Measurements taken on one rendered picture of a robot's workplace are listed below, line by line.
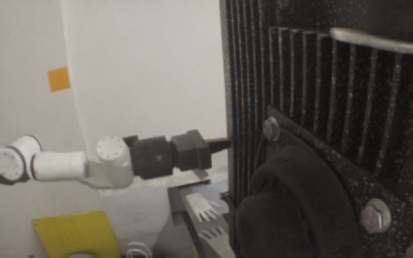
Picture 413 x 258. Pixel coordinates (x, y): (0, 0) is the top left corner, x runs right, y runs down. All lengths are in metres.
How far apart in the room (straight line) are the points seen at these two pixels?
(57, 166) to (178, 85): 0.83
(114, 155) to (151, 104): 0.78
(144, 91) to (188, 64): 0.24
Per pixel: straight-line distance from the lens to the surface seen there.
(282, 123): 0.39
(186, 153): 0.56
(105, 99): 1.28
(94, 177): 0.63
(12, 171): 0.64
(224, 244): 1.14
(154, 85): 1.27
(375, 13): 0.26
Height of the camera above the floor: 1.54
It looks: 25 degrees down
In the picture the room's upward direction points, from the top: 4 degrees counter-clockwise
